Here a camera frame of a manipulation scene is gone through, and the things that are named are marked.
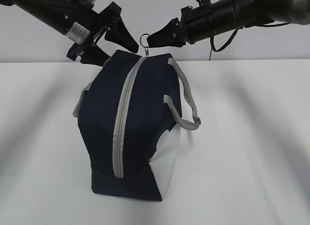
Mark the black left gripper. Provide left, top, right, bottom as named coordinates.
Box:
left=66, top=2, right=139, bottom=66

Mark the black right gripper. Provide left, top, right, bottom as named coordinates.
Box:
left=147, top=6, right=213, bottom=48

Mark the navy and white lunch bag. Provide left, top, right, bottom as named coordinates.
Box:
left=73, top=50, right=201, bottom=201

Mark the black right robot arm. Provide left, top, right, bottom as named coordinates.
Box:
left=147, top=0, right=310, bottom=52

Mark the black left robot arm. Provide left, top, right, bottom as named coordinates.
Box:
left=0, top=0, right=139, bottom=66

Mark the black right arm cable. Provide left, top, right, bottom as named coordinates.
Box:
left=208, top=21, right=291, bottom=61

